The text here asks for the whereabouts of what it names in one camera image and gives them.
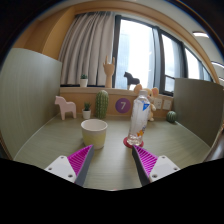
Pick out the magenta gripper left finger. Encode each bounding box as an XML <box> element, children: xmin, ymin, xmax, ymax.
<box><xmin>45</xmin><ymin>145</ymin><xmax>94</xmax><ymax>186</ymax></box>

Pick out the small round green cactus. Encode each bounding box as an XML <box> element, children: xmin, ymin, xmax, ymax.
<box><xmin>166</xmin><ymin>111</ymin><xmax>177</xmax><ymax>123</ymax></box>

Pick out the black framed window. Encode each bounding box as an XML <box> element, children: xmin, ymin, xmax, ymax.
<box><xmin>112</xmin><ymin>15</ymin><xmax>213</xmax><ymax>96</ymax></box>

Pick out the pale yellow white cup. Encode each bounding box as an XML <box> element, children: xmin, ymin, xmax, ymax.
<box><xmin>81</xmin><ymin>119</ymin><xmax>108</xmax><ymax>149</ymax></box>

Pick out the pink wooden horse figure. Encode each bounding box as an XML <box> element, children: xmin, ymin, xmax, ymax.
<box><xmin>55</xmin><ymin>96</ymin><xmax>76</xmax><ymax>120</ymax></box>

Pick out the clear plastic water bottle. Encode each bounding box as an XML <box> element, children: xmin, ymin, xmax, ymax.
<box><xmin>127</xmin><ymin>90</ymin><xmax>150</xmax><ymax>145</ymax></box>

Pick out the small potted plant on table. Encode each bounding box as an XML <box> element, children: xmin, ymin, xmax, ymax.
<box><xmin>82</xmin><ymin>102</ymin><xmax>91</xmax><ymax>119</ymax></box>

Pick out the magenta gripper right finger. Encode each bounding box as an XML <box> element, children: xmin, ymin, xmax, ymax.
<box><xmin>132</xmin><ymin>145</ymin><xmax>180</xmax><ymax>186</ymax></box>

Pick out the red round coaster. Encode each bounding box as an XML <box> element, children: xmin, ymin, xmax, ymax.
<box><xmin>123</xmin><ymin>137</ymin><xmax>144</xmax><ymax>148</ymax></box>

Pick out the plush mouse toy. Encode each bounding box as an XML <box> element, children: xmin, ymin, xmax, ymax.
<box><xmin>134</xmin><ymin>84</ymin><xmax>159</xmax><ymax>121</ymax></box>

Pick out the left grey-green partition panel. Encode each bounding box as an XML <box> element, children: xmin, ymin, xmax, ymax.
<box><xmin>0</xmin><ymin>48</ymin><xmax>62</xmax><ymax>158</ymax></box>

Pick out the grey-green partition panel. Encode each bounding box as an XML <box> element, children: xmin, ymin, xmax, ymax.
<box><xmin>0</xmin><ymin>48</ymin><xmax>62</xmax><ymax>158</ymax></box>
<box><xmin>173</xmin><ymin>78</ymin><xmax>224</xmax><ymax>146</ymax></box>

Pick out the white wall socket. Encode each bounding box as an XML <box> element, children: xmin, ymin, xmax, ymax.
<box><xmin>154</xmin><ymin>98</ymin><xmax>162</xmax><ymax>109</ymax></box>
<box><xmin>163</xmin><ymin>100</ymin><xmax>172</xmax><ymax>110</ymax></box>

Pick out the wooden hand model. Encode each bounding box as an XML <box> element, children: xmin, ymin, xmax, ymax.
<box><xmin>103</xmin><ymin>58</ymin><xmax>115</xmax><ymax>88</ymax></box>

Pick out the white wall socket left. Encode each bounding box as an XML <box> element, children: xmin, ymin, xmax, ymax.
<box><xmin>154</xmin><ymin>98</ymin><xmax>162</xmax><ymax>109</ymax></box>

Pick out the tall green cactus decoration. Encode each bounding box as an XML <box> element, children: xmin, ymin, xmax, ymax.
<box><xmin>95</xmin><ymin>90</ymin><xmax>109</xmax><ymax>119</ymax></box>

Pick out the small potted plant on sill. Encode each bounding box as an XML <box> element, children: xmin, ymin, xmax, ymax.
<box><xmin>80</xmin><ymin>74</ymin><xmax>88</xmax><ymax>87</ymax></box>

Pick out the right grey-green partition panel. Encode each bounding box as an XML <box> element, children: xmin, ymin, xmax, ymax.
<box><xmin>173</xmin><ymin>78</ymin><xmax>224</xmax><ymax>146</ymax></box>

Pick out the purple round number seven sign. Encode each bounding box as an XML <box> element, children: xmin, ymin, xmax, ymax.
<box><xmin>115</xmin><ymin>98</ymin><xmax>131</xmax><ymax>113</ymax></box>

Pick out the white wall socket right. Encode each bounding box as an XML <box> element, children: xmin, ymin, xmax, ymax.
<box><xmin>163</xmin><ymin>100</ymin><xmax>172</xmax><ymax>110</ymax></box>

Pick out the grey curtain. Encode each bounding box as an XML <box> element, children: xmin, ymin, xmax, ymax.
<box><xmin>59</xmin><ymin>11</ymin><xmax>115</xmax><ymax>86</ymax></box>

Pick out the black horse figure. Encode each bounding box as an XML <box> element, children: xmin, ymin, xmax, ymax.
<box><xmin>124</xmin><ymin>72</ymin><xmax>140</xmax><ymax>89</ymax></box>

